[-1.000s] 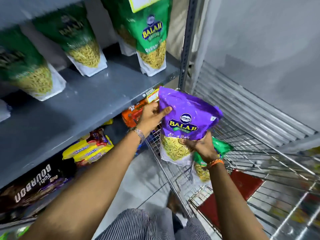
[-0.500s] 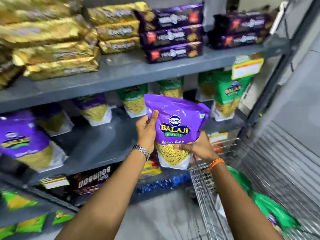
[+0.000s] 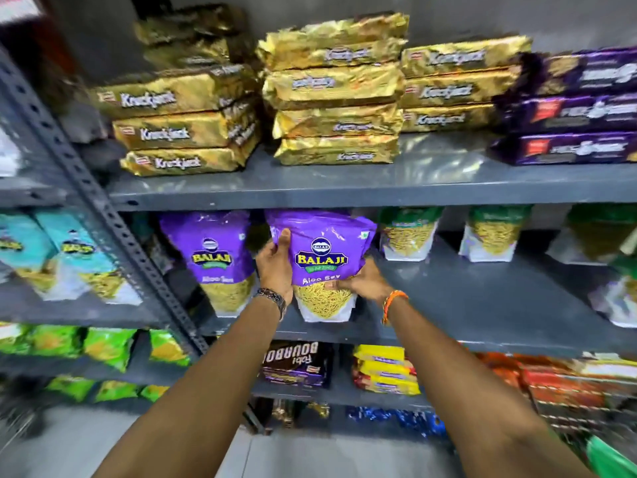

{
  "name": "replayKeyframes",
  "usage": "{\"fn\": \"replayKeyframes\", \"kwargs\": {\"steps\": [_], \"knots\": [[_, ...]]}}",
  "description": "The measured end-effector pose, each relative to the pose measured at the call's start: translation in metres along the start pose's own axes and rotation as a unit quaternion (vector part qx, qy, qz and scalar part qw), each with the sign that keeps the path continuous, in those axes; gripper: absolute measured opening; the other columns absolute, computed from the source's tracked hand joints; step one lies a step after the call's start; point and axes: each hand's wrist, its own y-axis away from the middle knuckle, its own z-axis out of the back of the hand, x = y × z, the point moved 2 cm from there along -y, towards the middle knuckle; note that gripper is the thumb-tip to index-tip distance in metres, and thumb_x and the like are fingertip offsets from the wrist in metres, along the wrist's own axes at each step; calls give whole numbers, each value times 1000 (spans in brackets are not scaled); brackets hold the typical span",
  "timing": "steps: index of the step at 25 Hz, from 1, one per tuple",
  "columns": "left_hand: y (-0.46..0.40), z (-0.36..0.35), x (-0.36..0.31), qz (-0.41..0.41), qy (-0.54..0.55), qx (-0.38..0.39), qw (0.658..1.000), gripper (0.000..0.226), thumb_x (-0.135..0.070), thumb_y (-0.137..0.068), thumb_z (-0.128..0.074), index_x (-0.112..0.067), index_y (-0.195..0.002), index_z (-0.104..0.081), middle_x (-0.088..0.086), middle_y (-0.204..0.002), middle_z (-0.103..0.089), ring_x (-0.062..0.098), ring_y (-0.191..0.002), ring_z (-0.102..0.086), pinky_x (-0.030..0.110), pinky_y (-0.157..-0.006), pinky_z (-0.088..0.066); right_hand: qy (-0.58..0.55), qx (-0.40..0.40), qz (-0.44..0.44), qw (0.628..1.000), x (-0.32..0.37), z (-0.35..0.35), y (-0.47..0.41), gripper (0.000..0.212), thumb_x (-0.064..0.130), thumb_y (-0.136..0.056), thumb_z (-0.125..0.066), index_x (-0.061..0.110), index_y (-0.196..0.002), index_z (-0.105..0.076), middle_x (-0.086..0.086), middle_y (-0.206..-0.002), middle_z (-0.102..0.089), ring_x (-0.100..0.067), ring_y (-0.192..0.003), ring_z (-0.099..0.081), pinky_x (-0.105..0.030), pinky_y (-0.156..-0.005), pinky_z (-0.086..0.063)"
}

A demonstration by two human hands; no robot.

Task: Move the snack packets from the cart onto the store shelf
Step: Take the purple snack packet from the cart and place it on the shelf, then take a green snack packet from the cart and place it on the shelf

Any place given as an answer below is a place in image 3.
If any purple snack pouch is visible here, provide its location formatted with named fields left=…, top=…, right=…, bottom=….
left=265, top=209, right=378, bottom=323
left=159, top=211, right=257, bottom=318

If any pile of blue packets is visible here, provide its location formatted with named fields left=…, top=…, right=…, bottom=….
left=346, top=405, right=450, bottom=439

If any person's left forearm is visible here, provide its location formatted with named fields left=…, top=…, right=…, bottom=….
left=93, top=292, right=284, bottom=478

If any green white snack pouch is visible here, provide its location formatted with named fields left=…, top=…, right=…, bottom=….
left=377, top=206, right=445, bottom=262
left=458, top=205, right=533, bottom=264
left=589, top=254, right=637, bottom=328
left=545, top=203, right=637, bottom=267

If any orange thread wristband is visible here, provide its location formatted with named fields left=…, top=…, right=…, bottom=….
left=381, top=290, right=410, bottom=326

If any brown biscuit packet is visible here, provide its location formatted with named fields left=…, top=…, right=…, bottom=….
left=262, top=341, right=332, bottom=389

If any yellow biscuit packet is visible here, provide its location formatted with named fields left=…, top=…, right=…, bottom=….
left=352, top=373, right=422, bottom=397
left=353, top=345, right=415, bottom=367
left=356, top=360, right=419, bottom=382

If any person's left hand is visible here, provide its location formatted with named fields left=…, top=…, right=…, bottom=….
left=255, top=229, right=295, bottom=300

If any person's right forearm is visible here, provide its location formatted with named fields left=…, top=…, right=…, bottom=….
left=384, top=298, right=594, bottom=478

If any row of lime green packets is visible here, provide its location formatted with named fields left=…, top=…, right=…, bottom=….
left=0, top=322, right=192, bottom=405

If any wire shopping cart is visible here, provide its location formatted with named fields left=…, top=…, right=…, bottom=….
left=527, top=372, right=637, bottom=466

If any pile of orange red packets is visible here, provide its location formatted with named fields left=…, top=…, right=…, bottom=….
left=477, top=352, right=637, bottom=410

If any teal snack pouch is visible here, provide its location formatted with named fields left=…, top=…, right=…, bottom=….
left=34, top=209, right=143, bottom=307
left=0, top=211, right=59, bottom=295

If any stack of gold biscuit packets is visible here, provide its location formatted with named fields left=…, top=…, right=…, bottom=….
left=90, top=4, right=533, bottom=178

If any dark metal wrist bracelet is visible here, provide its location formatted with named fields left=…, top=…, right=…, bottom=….
left=252, top=287, right=288, bottom=322

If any purple biscuit packet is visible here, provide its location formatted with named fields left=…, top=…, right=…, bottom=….
left=518, top=47, right=637, bottom=98
left=498, top=92, right=637, bottom=135
left=489, top=132, right=637, bottom=167

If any grey metal shelf rack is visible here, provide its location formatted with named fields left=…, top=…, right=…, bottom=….
left=0, top=42, right=637, bottom=436

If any green plastic item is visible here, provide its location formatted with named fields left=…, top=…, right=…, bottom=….
left=586, top=435, right=637, bottom=478

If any person's right hand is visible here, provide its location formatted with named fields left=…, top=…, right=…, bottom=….
left=323, top=258, right=395, bottom=305

